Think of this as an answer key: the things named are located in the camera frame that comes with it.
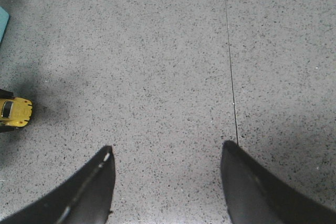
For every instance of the yellow toy beetle car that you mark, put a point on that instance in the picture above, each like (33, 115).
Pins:
(15, 112)

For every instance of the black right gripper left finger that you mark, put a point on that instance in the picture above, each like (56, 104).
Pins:
(85, 197)

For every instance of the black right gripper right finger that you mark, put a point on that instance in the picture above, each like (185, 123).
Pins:
(254, 195)

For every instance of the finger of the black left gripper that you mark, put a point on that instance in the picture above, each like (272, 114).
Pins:
(5, 94)

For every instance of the light blue storage box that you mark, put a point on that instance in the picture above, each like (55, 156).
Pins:
(4, 18)

